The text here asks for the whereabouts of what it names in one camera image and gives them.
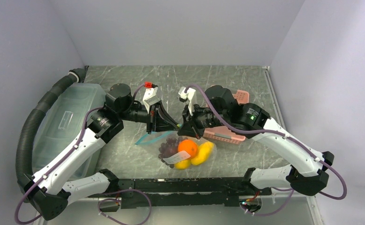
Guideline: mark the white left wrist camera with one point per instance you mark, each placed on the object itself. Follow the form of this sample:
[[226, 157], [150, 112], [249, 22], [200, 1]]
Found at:
[[152, 95]]

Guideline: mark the clear plastic storage bin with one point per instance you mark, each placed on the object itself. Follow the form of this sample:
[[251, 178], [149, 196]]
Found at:
[[63, 122]]

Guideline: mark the orange fruit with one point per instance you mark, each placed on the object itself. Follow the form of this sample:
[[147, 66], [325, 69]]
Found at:
[[189, 147]]

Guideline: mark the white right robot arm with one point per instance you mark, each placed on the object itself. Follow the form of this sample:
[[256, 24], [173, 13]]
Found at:
[[249, 120]]

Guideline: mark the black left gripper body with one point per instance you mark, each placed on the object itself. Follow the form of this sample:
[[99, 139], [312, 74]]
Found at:
[[138, 113]]

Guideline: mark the aluminium frame rail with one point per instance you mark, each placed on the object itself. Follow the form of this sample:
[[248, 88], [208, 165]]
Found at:
[[297, 157]]

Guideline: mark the yellow lemon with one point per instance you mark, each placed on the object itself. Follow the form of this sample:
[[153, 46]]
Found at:
[[183, 164]]

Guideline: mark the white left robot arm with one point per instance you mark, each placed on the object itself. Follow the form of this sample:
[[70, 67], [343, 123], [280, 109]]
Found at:
[[50, 190]]

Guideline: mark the yellow mango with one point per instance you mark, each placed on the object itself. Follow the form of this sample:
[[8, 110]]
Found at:
[[204, 152]]

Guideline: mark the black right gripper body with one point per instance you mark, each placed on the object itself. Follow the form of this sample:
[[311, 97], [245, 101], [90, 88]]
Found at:
[[205, 118]]

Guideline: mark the dark red grape bunch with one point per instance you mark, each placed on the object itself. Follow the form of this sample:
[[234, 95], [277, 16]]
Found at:
[[168, 149]]

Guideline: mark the pink perforated plastic basket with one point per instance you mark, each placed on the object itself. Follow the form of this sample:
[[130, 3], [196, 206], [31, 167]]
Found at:
[[223, 133]]

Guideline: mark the clear zip top bag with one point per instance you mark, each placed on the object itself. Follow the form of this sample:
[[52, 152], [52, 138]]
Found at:
[[178, 152]]

